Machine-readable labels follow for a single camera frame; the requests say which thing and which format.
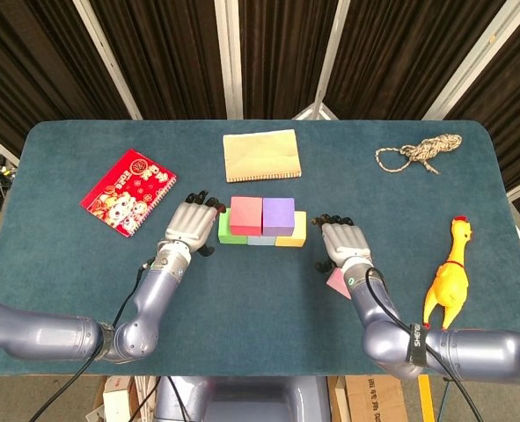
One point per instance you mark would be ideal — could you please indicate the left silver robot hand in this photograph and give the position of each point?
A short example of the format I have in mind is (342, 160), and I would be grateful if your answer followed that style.
(189, 224)

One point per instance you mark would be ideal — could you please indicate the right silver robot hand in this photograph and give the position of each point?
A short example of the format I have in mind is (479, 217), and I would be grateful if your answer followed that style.
(345, 242)

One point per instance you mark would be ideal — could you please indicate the green foam cube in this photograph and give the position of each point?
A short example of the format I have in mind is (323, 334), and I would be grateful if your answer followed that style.
(224, 233)

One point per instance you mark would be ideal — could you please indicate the yellow foam cube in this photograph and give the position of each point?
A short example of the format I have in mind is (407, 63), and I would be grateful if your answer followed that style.
(292, 241)

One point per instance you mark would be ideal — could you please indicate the red foam cube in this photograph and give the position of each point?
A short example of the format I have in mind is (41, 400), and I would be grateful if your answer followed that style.
(246, 215)

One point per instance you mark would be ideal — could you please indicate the purple foam cube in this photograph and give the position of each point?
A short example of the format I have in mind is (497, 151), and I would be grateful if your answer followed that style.
(278, 215)

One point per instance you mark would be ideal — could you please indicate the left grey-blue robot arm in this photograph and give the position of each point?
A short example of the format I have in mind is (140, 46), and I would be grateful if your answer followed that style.
(44, 334)

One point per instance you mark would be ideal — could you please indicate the pink foam cube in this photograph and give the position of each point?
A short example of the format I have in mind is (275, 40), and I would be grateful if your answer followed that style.
(339, 283)

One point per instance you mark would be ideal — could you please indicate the light blue foam cube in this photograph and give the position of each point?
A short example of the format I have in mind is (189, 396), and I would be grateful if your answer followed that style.
(261, 240)

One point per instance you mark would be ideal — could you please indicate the red spiral notebook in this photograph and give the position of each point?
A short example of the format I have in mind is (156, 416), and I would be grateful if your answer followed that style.
(123, 184)

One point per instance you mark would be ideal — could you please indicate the pale yellow spiral notebook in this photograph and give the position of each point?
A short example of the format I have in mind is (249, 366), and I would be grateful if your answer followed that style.
(261, 154)

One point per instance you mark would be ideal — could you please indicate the yellow rubber chicken toy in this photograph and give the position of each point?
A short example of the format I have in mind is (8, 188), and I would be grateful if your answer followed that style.
(446, 285)

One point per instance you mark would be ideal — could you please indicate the teal felt table cover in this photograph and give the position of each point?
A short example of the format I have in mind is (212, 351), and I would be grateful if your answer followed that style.
(264, 334)

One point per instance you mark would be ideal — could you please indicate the brown printed cardboard box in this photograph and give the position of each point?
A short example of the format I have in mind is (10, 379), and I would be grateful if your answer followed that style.
(374, 400)

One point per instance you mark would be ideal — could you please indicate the dark brown pleated curtain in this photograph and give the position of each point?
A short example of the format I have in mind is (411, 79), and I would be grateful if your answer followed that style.
(176, 57)

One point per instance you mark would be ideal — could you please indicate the grey-blue robot torso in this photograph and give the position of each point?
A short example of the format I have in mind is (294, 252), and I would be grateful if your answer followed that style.
(251, 400)

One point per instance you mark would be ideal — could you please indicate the white cardboard box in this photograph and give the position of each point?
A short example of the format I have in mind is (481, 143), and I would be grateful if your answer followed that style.
(116, 400)

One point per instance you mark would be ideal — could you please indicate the white metal frame post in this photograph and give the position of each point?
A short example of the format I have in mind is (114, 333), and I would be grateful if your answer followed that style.
(107, 57)
(333, 44)
(229, 57)
(475, 57)

